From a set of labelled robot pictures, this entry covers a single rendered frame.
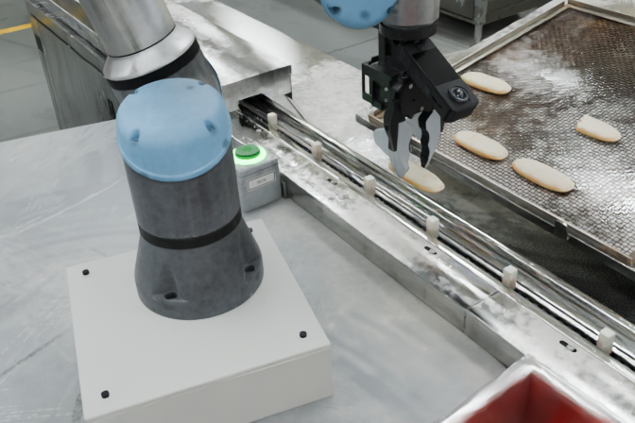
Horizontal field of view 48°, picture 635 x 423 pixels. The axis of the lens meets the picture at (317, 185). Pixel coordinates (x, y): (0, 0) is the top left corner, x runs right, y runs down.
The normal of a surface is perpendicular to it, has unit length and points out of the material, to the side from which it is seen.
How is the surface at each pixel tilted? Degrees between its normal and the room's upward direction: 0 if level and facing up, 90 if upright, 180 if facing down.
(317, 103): 0
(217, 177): 90
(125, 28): 92
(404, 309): 0
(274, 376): 90
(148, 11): 81
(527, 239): 0
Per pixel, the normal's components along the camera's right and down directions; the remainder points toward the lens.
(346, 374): -0.05, -0.85
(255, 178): 0.57, 0.41
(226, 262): 0.64, 0.08
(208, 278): 0.31, 0.21
